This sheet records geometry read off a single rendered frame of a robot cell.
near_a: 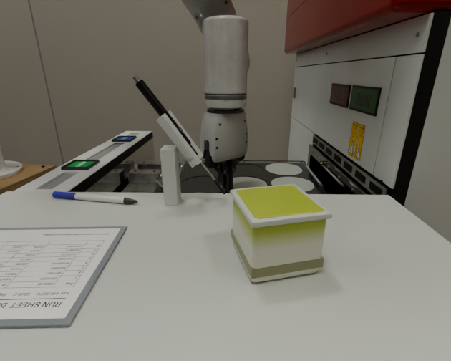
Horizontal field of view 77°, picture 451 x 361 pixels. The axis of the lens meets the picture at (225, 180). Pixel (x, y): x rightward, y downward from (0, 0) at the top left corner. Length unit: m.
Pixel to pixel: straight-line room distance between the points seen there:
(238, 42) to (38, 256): 0.44
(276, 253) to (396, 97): 0.34
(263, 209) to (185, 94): 2.33
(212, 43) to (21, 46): 2.70
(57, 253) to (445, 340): 0.35
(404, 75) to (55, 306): 0.51
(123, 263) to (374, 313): 0.23
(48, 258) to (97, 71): 2.52
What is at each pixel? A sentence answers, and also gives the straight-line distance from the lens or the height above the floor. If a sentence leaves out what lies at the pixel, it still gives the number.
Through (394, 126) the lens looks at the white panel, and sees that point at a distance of 0.52.
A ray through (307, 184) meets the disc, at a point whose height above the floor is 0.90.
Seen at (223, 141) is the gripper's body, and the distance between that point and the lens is 0.56.
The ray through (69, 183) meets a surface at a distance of 0.58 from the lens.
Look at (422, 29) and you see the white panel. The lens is 0.50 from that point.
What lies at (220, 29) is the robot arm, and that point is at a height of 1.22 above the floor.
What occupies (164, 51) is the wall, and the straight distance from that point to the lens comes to 2.59.
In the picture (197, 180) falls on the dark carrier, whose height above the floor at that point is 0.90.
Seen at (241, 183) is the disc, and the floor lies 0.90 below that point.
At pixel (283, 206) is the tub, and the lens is 0.26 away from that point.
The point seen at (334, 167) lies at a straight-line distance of 0.71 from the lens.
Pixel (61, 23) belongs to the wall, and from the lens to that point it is 2.95.
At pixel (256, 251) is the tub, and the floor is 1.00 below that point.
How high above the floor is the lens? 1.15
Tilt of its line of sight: 21 degrees down
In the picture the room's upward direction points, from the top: straight up
